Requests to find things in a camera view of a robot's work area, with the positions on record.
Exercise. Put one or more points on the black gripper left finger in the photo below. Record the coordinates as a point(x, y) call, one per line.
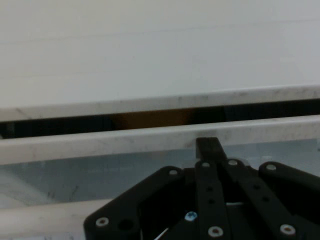
point(210, 195)

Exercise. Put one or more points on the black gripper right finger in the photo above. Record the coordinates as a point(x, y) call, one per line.
point(275, 200)

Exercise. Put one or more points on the brown bread inside oven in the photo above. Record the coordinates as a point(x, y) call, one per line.
point(155, 121)

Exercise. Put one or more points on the oven glass door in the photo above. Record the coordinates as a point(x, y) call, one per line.
point(100, 172)

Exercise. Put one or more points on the cream toaster oven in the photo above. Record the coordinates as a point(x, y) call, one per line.
point(150, 45)

